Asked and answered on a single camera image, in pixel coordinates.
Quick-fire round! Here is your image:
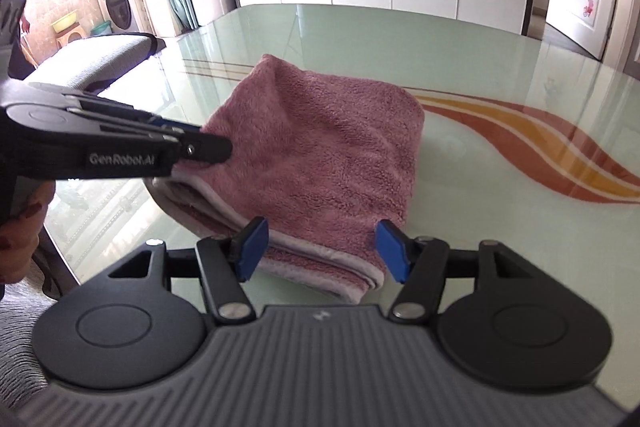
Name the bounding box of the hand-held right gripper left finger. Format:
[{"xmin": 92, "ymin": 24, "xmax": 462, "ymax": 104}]
[{"xmin": 107, "ymin": 216, "xmax": 271, "ymax": 325}]

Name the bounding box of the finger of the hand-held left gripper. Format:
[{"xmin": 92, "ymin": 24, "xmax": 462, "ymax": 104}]
[
  {"xmin": 97, "ymin": 123, "xmax": 234, "ymax": 164},
  {"xmin": 60, "ymin": 88, "xmax": 203, "ymax": 132}
]

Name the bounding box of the pink towel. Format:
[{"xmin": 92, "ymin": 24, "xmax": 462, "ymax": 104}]
[{"xmin": 145, "ymin": 53, "xmax": 426, "ymax": 305}]

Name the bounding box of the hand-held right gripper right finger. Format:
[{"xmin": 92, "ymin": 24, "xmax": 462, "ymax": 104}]
[{"xmin": 375, "ymin": 219, "xmax": 538, "ymax": 324}]

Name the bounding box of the grey upholstered chair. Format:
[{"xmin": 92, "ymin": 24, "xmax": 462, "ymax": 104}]
[{"xmin": 22, "ymin": 32, "xmax": 167, "ymax": 95}]

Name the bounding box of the person's left hand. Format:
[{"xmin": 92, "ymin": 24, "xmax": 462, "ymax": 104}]
[{"xmin": 0, "ymin": 181, "xmax": 56, "ymax": 285}]

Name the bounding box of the person's dark clothing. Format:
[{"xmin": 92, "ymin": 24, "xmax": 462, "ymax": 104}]
[{"xmin": 0, "ymin": 0, "xmax": 27, "ymax": 80}]

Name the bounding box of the wooden stool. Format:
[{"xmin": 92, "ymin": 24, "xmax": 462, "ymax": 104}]
[{"xmin": 55, "ymin": 26, "xmax": 85, "ymax": 54}]

